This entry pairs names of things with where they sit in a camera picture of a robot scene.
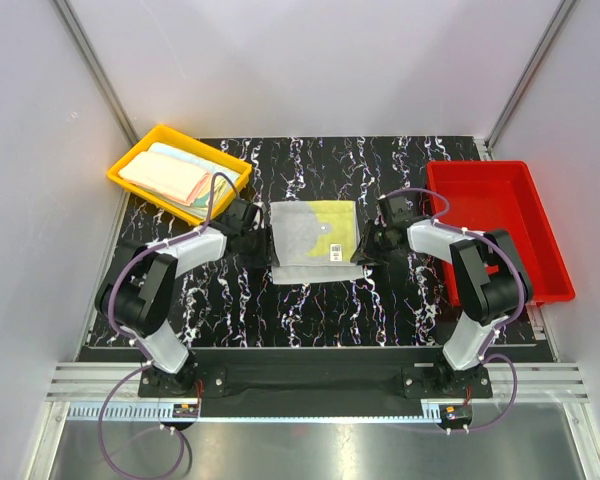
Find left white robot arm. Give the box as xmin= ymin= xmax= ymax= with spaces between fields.
xmin=95 ymin=199 xmax=279 ymax=396

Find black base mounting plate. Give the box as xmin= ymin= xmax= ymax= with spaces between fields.
xmin=139 ymin=347 xmax=493 ymax=421

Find grey towel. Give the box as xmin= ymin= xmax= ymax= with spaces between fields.
xmin=270 ymin=200 xmax=364 ymax=285

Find light blue towel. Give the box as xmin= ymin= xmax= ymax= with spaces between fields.
xmin=148 ymin=142 xmax=240 ymax=217

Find slotted white cable duct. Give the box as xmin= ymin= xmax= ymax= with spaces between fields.
xmin=67 ymin=402 xmax=200 ymax=423

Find black marble pattern mat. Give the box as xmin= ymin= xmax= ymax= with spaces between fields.
xmin=77 ymin=135 xmax=561 ymax=362

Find purple cable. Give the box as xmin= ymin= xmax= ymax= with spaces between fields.
xmin=379 ymin=187 xmax=531 ymax=434
xmin=97 ymin=171 xmax=241 ymax=479

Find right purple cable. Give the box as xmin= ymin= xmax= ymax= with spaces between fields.
xmin=379 ymin=187 xmax=531 ymax=434

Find aluminium frame post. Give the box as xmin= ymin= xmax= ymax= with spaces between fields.
xmin=482 ymin=0 xmax=579 ymax=160
xmin=50 ymin=0 xmax=139 ymax=146

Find left aluminium frame post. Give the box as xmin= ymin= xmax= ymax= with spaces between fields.
xmin=50 ymin=0 xmax=139 ymax=146

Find red plastic bin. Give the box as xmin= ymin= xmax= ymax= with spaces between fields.
xmin=426 ymin=161 xmax=575 ymax=306

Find pink towel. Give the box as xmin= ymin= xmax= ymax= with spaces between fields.
xmin=119 ymin=152 xmax=211 ymax=206

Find right aluminium frame post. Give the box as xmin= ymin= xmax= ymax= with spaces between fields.
xmin=482 ymin=0 xmax=579 ymax=160

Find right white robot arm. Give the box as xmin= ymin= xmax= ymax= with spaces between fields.
xmin=351 ymin=188 xmax=533 ymax=397

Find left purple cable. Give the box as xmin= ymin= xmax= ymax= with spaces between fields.
xmin=97 ymin=171 xmax=241 ymax=479

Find pale yellow towel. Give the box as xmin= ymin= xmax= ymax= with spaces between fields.
xmin=190 ymin=176 xmax=231 ymax=210

